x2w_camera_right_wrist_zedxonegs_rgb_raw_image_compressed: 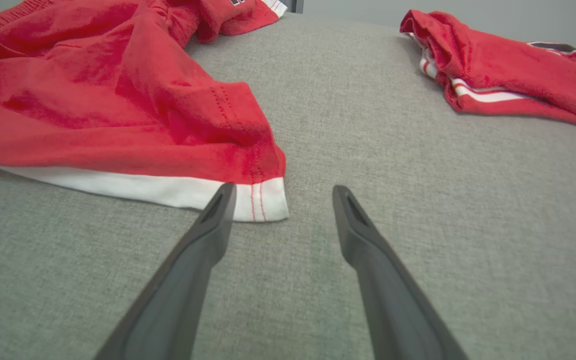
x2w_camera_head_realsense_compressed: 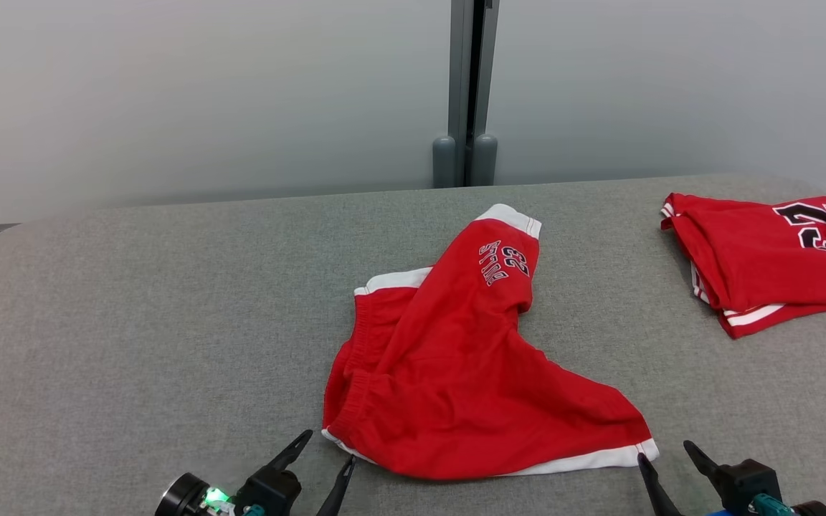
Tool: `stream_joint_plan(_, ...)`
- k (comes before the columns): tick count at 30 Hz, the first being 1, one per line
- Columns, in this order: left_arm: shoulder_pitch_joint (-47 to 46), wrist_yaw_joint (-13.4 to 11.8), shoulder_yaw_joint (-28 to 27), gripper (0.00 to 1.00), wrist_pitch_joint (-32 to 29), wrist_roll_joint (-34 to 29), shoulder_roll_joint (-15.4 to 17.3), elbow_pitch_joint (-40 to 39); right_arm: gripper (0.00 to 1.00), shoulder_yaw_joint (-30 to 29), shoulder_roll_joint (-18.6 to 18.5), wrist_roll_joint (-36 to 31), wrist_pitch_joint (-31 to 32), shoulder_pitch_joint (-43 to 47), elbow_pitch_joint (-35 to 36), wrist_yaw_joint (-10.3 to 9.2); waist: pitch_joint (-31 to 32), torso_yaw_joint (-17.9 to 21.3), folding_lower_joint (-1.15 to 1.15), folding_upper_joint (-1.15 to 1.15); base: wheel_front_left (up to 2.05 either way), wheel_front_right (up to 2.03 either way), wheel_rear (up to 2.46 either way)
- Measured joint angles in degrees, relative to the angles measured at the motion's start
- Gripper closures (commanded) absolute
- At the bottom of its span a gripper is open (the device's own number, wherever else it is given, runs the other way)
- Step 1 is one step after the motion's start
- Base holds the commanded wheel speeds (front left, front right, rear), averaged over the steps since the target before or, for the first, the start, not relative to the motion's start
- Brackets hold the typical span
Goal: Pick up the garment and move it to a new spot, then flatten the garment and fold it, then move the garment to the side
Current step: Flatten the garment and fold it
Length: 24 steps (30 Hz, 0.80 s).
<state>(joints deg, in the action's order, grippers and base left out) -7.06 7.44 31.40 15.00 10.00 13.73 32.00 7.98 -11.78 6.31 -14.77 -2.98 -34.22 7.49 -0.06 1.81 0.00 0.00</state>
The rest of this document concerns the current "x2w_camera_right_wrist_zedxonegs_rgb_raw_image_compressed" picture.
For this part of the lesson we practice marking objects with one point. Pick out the red white sports shorts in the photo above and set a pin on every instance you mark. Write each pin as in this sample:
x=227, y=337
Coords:
x=108, y=110

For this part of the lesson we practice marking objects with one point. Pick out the grey partition post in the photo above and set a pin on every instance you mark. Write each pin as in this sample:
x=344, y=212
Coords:
x=295, y=5

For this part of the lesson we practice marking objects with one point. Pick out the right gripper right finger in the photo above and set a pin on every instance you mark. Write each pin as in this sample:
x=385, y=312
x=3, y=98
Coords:
x=393, y=295

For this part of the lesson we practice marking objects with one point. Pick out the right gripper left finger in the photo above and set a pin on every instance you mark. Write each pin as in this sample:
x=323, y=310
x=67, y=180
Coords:
x=178, y=285

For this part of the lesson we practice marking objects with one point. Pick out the red white jersey shirt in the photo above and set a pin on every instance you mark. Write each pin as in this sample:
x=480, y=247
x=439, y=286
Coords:
x=508, y=70

